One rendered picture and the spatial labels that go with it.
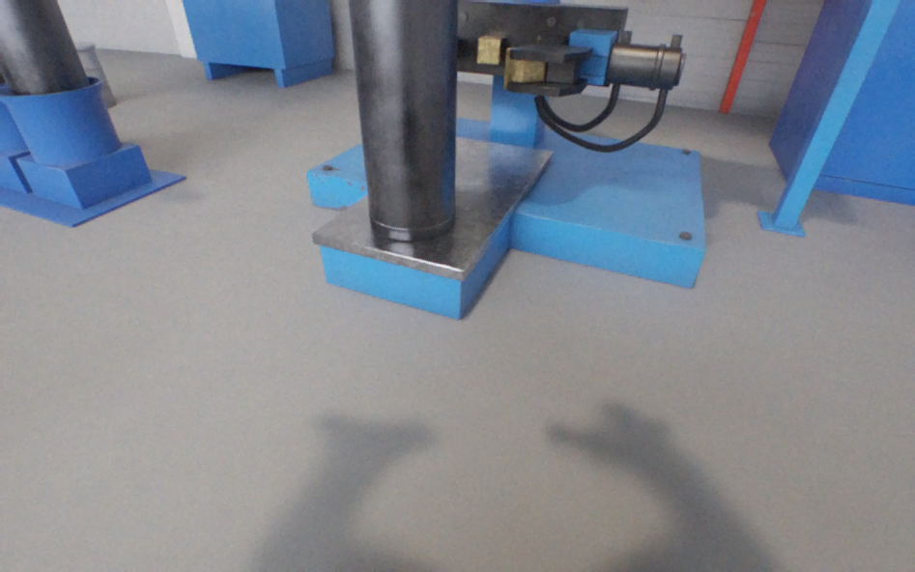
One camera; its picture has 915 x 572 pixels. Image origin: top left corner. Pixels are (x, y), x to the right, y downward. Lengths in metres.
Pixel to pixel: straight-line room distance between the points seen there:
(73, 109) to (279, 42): 1.78
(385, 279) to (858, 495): 0.98
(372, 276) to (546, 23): 0.88
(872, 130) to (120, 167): 2.71
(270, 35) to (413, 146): 2.59
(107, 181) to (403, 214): 1.22
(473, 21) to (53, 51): 1.28
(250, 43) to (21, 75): 1.92
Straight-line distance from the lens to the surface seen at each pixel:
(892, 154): 2.33
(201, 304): 1.27
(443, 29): 0.98
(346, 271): 1.17
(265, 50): 3.56
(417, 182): 1.02
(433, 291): 1.06
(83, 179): 1.96
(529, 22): 1.53
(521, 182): 1.43
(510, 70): 1.23
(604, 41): 1.36
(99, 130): 1.98
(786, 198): 1.81
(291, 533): 0.80
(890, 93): 2.26
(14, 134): 2.25
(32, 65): 1.94
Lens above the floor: 0.69
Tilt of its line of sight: 35 degrees down
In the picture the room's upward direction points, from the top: 1 degrees clockwise
